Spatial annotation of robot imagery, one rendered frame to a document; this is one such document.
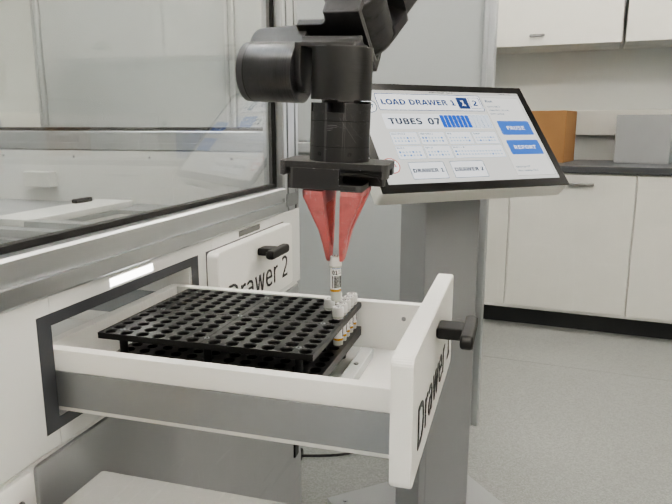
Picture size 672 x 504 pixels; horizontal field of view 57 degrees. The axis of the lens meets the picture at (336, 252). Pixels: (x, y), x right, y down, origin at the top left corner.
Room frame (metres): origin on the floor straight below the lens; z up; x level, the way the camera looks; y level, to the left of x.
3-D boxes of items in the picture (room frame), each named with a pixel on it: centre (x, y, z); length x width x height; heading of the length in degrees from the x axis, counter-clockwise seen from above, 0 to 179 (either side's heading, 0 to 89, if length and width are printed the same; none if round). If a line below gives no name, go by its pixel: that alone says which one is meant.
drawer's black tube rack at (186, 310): (0.63, 0.10, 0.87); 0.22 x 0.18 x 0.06; 74
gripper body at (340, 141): (0.60, 0.00, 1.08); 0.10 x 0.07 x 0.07; 79
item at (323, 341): (0.60, 0.00, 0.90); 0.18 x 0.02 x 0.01; 164
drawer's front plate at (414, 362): (0.58, -0.09, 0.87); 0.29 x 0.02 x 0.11; 164
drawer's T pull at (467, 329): (0.57, -0.12, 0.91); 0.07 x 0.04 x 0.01; 164
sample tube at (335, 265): (0.61, 0.00, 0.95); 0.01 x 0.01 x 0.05
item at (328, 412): (0.63, 0.11, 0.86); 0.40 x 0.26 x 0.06; 74
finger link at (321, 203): (0.60, -0.01, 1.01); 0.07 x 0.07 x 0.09; 79
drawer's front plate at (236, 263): (0.97, 0.13, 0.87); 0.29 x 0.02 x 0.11; 164
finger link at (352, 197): (0.61, 0.01, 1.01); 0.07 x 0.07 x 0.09; 79
